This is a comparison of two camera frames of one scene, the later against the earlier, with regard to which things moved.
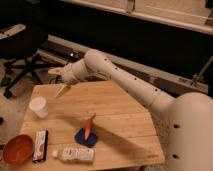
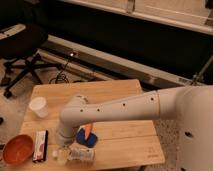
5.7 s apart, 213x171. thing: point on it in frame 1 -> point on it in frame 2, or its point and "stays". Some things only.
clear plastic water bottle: (75, 154) stays
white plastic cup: (39, 106) stays
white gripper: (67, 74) -> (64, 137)
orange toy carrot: (88, 125) stays
